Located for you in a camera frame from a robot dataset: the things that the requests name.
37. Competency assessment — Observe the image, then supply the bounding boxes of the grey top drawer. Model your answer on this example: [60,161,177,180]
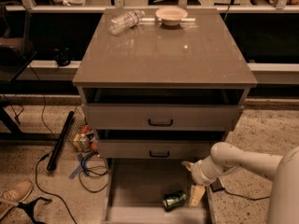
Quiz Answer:
[82,104,243,131]

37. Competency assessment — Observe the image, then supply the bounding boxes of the grey open bottom drawer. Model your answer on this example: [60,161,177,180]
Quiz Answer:
[101,159,213,224]

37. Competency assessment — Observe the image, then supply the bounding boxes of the black floor cable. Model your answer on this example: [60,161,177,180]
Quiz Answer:
[28,63,78,224]

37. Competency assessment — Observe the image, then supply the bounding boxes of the green soda can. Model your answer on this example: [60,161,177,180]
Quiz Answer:
[162,189,187,211]

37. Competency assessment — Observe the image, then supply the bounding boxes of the tan shoe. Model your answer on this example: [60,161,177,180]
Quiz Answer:
[0,180,33,219]

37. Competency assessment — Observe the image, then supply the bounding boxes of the grey drawer cabinet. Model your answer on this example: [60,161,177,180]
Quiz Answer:
[73,8,257,217]

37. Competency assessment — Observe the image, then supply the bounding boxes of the black chair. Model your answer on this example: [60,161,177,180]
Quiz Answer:
[0,1,36,83]

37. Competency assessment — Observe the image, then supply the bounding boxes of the clear plastic water bottle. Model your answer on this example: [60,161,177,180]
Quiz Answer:
[109,10,145,35]

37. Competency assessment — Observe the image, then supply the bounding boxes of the black tube on floor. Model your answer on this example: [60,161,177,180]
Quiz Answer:
[47,111,75,172]

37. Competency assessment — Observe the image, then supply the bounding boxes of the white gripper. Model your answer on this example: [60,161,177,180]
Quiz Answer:
[181,157,224,207]

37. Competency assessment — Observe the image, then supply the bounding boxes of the black clamp on rail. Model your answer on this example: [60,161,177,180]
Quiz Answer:
[53,48,72,67]

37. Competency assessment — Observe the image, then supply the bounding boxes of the black tripod stand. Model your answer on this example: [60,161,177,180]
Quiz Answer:
[0,196,53,224]

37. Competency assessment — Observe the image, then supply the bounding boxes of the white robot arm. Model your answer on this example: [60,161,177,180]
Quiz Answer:
[181,142,299,224]

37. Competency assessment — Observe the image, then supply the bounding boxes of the black power adapter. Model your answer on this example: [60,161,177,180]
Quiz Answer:
[210,177,225,192]

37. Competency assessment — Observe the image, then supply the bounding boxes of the wire basket with items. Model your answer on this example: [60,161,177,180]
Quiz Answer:
[66,106,97,153]

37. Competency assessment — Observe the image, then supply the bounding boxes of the grey middle drawer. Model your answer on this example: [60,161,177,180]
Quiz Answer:
[97,140,214,159]

